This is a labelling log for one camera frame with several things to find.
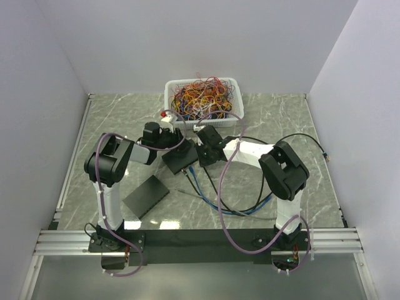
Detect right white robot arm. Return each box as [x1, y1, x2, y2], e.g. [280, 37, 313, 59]
[194, 126, 309, 249]

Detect black ethernet cable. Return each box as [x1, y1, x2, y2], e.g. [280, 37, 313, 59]
[180, 133, 331, 216]

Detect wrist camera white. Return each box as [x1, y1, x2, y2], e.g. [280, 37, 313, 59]
[192, 124, 204, 133]
[159, 111, 177, 131]

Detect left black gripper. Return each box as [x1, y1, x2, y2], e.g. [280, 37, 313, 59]
[155, 126, 193, 153]

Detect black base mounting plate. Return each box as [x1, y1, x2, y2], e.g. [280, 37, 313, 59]
[88, 229, 308, 264]

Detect aluminium frame rail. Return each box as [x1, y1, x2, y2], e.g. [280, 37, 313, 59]
[34, 93, 94, 256]

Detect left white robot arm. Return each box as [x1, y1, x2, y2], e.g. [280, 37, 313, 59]
[84, 122, 189, 251]

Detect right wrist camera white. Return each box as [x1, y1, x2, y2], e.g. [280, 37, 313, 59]
[192, 124, 204, 133]

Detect tangled colourful wires bundle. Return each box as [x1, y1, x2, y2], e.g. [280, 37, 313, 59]
[170, 72, 236, 122]

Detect black network switch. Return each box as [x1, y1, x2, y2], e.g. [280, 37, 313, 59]
[122, 175, 170, 219]
[162, 139, 198, 175]

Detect blue ethernet cable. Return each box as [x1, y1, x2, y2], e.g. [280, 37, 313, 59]
[188, 167, 273, 216]

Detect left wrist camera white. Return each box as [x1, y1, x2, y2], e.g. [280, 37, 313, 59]
[159, 111, 177, 131]

